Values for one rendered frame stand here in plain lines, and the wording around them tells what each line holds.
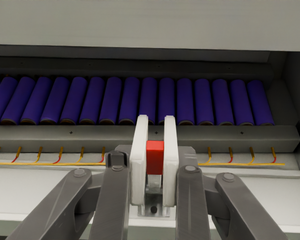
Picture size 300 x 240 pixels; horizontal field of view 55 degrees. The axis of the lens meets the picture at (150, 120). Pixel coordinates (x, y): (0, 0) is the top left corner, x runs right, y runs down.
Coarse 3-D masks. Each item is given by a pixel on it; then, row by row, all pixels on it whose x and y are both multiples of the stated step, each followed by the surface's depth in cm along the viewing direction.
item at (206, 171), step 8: (0, 160) 28; (8, 160) 28; (16, 160) 28; (24, 160) 28; (24, 168) 28; (32, 168) 28; (40, 168) 28; (48, 168) 28; (56, 168) 28; (64, 168) 28; (72, 168) 28; (88, 168) 27; (96, 168) 27; (104, 168) 27; (200, 168) 27; (208, 168) 27; (216, 168) 27; (224, 168) 27; (232, 168) 27; (240, 176) 27; (248, 176) 27; (256, 176) 27; (264, 176) 27; (272, 176) 27; (280, 176) 27; (288, 176) 27; (296, 176) 27
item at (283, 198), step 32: (288, 96) 34; (32, 160) 29; (64, 160) 29; (96, 160) 29; (224, 160) 29; (256, 160) 29; (288, 160) 29; (0, 192) 26; (32, 192) 26; (256, 192) 26; (288, 192) 26; (0, 224) 26; (160, 224) 25; (288, 224) 24
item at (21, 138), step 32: (0, 128) 28; (32, 128) 28; (64, 128) 28; (96, 128) 28; (128, 128) 28; (160, 128) 28; (192, 128) 28; (224, 128) 28; (256, 128) 28; (288, 128) 28
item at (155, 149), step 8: (152, 144) 19; (160, 144) 19; (152, 152) 19; (160, 152) 19; (152, 160) 20; (160, 160) 20; (152, 168) 21; (160, 168) 20; (152, 176) 22; (160, 176) 22; (152, 184) 23; (160, 184) 23
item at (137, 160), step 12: (144, 120) 20; (144, 132) 18; (132, 144) 17; (144, 144) 17; (132, 156) 15; (144, 156) 16; (132, 168) 15; (144, 168) 17; (132, 180) 15; (144, 180) 17; (132, 192) 16; (132, 204) 16
